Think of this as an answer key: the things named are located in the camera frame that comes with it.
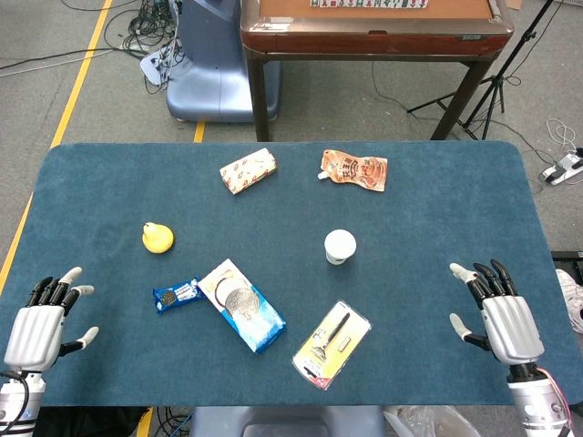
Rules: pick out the small blue Oreo pack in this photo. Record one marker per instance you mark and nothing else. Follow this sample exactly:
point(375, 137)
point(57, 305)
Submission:
point(176, 296)

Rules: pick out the white red-patterned snack pack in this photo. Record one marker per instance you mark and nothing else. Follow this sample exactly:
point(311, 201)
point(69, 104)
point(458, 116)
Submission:
point(248, 170)

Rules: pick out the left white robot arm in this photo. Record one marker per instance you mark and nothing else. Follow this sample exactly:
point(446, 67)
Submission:
point(18, 403)

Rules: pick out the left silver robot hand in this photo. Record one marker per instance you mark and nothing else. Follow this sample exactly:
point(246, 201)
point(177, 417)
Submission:
point(34, 330)

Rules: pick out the white sneaker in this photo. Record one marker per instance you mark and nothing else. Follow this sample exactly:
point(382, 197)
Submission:
point(570, 296)

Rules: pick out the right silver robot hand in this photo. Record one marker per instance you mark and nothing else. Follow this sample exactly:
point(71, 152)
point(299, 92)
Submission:
point(512, 328)

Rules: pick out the brown mahjong table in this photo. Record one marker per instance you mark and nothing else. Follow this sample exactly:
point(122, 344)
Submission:
point(373, 41)

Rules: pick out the orange spouted drink pouch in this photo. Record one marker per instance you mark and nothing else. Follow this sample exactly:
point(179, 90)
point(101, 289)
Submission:
point(357, 170)

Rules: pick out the white paper cup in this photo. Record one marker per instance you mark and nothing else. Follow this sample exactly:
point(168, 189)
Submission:
point(339, 246)

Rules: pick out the clear plastic bag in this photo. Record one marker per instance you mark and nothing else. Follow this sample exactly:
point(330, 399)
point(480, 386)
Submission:
point(428, 421)

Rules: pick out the black tripod stand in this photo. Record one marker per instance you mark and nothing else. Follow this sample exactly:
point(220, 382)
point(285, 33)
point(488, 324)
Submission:
point(492, 86)

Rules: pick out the razor in yellow blister pack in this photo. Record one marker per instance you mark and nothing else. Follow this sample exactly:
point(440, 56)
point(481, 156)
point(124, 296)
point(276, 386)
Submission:
point(331, 343)

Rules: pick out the blue-grey robot torso base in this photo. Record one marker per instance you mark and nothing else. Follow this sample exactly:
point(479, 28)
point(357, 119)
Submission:
point(287, 421)

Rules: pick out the blue felt table mat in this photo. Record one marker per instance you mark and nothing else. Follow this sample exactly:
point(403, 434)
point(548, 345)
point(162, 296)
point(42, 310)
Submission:
point(282, 218)

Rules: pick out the yellow pear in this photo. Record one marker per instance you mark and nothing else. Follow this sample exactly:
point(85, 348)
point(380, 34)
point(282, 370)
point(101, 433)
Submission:
point(157, 237)

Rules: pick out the white power strip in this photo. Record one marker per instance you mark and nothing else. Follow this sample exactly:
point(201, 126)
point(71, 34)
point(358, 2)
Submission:
point(562, 168)

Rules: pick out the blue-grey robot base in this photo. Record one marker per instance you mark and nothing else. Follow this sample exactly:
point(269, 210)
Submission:
point(214, 64)

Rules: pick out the row of mahjong tiles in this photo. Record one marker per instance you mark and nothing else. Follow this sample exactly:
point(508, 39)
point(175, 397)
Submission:
point(369, 3)

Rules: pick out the large blue Oreo box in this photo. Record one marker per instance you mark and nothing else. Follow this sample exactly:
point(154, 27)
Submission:
point(241, 305)

